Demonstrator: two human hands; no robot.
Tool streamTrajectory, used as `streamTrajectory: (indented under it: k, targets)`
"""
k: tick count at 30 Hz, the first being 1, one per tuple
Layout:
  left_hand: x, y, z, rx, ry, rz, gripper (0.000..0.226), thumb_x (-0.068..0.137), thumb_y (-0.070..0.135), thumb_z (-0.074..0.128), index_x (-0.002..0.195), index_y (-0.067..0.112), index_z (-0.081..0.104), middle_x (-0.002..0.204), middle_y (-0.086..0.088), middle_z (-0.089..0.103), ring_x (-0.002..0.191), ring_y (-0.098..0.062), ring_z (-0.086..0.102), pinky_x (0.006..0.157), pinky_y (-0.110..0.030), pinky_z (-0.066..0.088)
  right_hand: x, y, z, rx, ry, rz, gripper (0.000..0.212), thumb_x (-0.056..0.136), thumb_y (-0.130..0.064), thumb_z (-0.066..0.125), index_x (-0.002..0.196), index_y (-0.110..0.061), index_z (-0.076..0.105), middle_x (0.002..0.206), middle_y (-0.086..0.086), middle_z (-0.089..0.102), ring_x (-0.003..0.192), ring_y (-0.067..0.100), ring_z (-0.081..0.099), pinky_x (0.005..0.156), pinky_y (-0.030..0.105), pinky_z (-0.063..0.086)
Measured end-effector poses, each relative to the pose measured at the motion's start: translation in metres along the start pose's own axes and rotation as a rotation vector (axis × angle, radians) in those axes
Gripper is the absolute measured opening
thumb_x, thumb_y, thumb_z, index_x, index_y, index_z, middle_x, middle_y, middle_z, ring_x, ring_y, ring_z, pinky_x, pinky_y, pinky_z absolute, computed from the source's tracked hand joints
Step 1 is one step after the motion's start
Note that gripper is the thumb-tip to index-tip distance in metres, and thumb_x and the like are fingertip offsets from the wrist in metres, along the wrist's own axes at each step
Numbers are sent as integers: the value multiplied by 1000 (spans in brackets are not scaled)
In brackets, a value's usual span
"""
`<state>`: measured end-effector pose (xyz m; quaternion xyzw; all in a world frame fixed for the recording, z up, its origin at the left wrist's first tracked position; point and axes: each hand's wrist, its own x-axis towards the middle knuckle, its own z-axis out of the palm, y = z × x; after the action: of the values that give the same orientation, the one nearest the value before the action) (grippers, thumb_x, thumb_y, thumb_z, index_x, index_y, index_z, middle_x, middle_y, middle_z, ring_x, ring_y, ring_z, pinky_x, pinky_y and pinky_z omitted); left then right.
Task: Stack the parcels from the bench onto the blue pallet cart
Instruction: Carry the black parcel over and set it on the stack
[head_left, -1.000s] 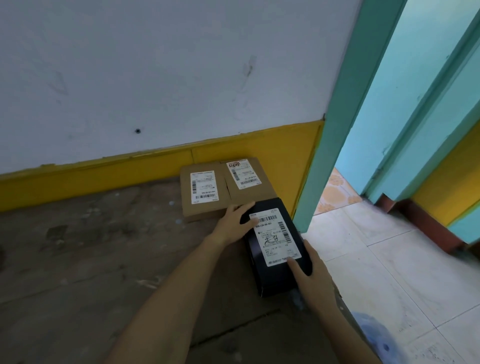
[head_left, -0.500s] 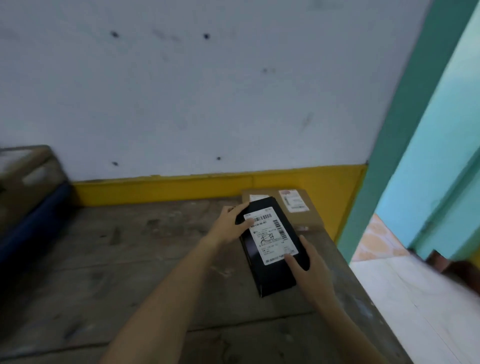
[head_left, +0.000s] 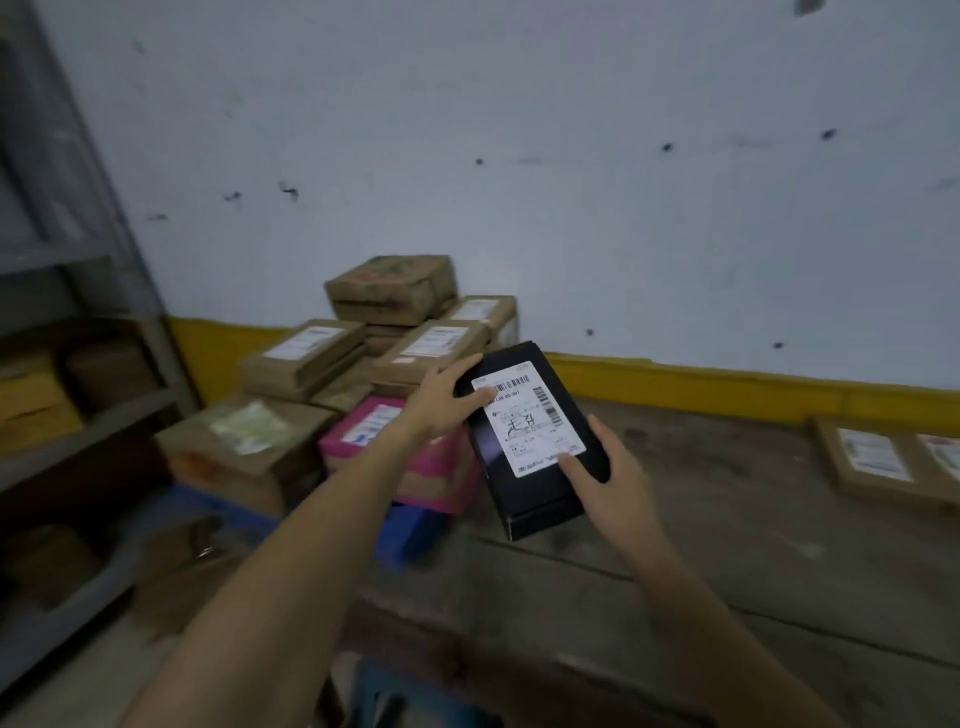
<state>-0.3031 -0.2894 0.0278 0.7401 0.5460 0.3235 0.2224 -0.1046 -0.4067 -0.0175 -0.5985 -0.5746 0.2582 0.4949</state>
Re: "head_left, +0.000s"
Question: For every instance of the pink cardboard box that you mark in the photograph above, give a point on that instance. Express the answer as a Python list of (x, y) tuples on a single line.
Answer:
[(420, 461)]

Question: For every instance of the flat labelled cardboard parcel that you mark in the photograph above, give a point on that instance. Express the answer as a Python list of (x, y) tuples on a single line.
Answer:
[(870, 459)]

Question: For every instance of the person's right thumb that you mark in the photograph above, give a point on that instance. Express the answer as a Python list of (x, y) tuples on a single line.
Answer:
[(576, 466)]

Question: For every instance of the person's right forearm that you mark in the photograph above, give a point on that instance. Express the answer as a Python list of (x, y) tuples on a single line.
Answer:
[(720, 637)]

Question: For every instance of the grey metal shelf rack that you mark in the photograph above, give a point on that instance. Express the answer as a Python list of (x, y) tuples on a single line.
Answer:
[(82, 285)]

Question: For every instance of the brown cardboard parcel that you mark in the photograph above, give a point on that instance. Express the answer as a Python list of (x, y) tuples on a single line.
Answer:
[(112, 373), (49, 566)]

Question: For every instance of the person's right hand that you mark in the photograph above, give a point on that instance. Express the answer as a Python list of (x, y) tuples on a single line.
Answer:
[(611, 487)]

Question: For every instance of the pile of brown cardboard boxes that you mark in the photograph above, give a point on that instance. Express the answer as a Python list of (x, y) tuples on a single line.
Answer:
[(300, 360)]

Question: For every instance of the person's left forearm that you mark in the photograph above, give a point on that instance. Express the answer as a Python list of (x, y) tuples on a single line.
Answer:
[(285, 570)]

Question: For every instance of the person's left thumb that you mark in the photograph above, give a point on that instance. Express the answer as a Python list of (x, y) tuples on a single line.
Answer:
[(476, 399)]

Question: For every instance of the person's left hand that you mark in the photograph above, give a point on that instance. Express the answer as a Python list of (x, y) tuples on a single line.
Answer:
[(435, 401)]

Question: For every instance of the blue plastic stool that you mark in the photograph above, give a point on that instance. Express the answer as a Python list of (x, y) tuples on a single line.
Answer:
[(397, 697)]

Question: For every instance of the yellow cardboard box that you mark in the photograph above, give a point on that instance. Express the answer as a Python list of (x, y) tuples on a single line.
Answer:
[(34, 405)]

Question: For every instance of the black box with white label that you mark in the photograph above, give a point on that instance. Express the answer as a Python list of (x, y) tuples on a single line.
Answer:
[(540, 450)]

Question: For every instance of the blue plastic pallet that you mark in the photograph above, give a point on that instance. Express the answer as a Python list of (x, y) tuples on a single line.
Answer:
[(409, 534)]

